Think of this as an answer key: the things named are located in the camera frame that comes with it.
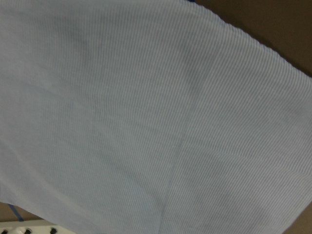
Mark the blue striped button shirt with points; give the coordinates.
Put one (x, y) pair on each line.
(149, 117)

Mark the long blue tape strip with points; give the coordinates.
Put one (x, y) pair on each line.
(16, 213)

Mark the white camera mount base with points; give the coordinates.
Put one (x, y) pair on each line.
(32, 227)

